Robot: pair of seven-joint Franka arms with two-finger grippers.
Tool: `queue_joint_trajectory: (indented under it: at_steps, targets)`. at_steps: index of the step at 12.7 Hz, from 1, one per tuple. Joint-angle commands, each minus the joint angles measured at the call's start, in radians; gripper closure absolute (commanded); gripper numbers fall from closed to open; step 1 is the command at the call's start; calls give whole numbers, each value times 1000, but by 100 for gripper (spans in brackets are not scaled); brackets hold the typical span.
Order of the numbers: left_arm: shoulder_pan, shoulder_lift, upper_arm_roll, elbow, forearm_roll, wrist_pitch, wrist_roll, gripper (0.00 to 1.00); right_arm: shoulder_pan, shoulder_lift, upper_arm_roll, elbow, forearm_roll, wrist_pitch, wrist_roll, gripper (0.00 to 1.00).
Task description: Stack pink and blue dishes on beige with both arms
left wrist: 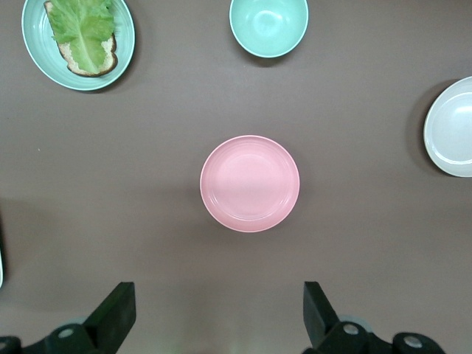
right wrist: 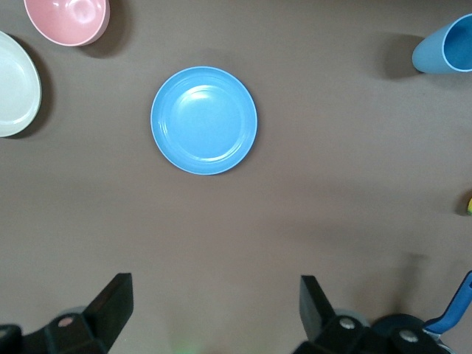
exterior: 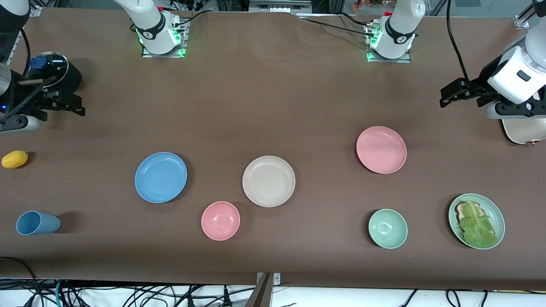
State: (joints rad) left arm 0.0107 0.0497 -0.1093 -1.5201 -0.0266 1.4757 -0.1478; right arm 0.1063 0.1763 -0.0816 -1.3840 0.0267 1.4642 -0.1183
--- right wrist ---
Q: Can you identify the blue cup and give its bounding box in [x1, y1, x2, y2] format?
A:
[412, 13, 472, 74]

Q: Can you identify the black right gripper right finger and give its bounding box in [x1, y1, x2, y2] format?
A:
[294, 275, 451, 354]

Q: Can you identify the blue plate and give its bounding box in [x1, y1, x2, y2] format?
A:
[150, 66, 258, 176]

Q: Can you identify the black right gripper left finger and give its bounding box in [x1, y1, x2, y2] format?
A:
[21, 273, 133, 354]

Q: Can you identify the pink bowl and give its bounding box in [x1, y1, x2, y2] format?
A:
[24, 0, 111, 47]

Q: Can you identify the brown table cover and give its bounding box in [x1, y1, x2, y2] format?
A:
[0, 0, 472, 354]

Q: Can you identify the beige plate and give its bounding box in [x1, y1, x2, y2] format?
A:
[0, 29, 42, 138]

